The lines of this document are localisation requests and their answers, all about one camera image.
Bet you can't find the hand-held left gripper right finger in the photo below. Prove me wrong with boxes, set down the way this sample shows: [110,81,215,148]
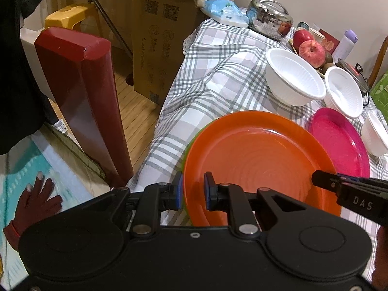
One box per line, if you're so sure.
[204,171,307,237]

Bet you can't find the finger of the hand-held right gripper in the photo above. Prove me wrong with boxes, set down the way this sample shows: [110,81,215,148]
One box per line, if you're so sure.
[312,170,388,193]

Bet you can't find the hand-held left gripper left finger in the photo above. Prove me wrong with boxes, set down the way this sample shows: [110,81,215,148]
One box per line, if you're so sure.
[85,171,184,237]

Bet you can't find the green plastic plate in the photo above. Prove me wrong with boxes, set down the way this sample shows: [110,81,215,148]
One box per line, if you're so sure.
[181,121,213,210]

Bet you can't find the orange plastic plate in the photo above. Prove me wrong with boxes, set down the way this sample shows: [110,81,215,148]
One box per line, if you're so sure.
[183,111,342,227]

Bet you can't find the large white ribbed bowl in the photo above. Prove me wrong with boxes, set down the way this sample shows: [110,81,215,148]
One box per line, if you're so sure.
[265,48,327,107]

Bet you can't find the person's right forearm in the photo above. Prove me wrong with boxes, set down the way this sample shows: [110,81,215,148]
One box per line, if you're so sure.
[371,227,388,290]

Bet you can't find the pink plastic plate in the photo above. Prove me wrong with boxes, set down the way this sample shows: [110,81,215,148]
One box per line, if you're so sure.
[307,107,371,179]

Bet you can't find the black electric pot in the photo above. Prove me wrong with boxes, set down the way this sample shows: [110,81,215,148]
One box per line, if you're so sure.
[355,77,372,98]

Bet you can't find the green leaf-print bag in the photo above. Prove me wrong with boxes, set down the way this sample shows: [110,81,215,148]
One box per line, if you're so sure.
[370,70,388,119]

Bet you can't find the olive floor cushion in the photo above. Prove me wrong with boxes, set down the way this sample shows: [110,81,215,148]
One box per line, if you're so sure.
[45,123,107,180]

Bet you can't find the glass pot lid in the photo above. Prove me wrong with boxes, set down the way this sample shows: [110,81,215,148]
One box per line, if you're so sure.
[335,58,369,89]

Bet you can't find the teal play mat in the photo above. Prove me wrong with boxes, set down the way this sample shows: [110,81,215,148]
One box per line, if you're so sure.
[0,124,113,291]

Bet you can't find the grey plaid tablecloth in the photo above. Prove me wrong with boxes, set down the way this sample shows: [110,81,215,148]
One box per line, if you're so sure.
[126,16,388,291]

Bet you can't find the large red apple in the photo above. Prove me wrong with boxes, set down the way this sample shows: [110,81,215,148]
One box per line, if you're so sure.
[299,40,325,68]

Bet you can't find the white bottle purple lid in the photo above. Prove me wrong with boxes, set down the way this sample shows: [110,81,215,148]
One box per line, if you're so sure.
[332,29,359,63]

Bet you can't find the wooden chair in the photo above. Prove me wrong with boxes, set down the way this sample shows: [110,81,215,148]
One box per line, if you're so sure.
[367,35,388,89]

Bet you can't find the red gift box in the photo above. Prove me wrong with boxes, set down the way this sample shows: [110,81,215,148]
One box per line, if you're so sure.
[318,29,340,54]

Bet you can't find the yellow fruit tray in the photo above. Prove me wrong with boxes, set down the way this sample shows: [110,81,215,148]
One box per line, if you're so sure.
[287,38,326,76]

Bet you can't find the white paper cup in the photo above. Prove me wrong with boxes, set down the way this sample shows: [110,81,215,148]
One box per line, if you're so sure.
[307,27,325,44]

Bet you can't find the brown cardboard box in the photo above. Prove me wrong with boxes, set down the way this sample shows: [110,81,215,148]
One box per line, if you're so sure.
[132,0,207,106]

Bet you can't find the shiny steel container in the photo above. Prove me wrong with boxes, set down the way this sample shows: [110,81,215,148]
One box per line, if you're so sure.
[246,0,294,41]

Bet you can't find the blue plastic bag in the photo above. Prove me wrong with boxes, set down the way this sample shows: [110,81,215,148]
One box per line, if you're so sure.
[204,0,251,28]

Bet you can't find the black metal rack legs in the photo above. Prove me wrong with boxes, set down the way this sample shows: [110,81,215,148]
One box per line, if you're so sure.
[77,0,134,86]

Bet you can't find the person's black clothing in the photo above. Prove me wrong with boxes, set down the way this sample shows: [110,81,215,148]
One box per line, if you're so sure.
[0,0,65,156]

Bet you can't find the yellow plastic stool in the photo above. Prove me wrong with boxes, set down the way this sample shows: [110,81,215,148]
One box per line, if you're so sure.
[44,4,102,34]

